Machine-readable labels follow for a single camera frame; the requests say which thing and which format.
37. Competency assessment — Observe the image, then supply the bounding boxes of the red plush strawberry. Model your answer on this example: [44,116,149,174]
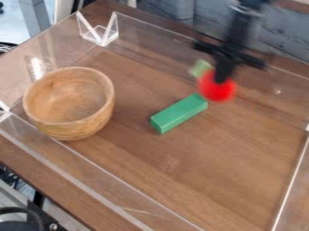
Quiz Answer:
[189,59,237,103]

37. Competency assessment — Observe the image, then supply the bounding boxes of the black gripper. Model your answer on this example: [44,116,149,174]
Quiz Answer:
[193,40,266,83]

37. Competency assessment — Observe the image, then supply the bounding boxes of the clear acrylic tray walls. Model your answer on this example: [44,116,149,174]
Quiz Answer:
[0,12,309,231]

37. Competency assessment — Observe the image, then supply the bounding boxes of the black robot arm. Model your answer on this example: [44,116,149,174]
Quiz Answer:
[191,0,269,84]

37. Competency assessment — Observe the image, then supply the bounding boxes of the clear acrylic corner bracket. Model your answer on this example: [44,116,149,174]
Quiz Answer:
[76,11,118,47]

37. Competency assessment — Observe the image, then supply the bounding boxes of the wooden bowl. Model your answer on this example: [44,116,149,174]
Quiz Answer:
[23,67,117,141]

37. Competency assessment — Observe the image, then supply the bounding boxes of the black clamp with cable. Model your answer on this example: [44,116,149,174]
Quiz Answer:
[0,191,68,231]

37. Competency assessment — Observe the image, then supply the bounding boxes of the green rectangular block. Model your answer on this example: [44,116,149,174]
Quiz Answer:
[150,93,208,134]

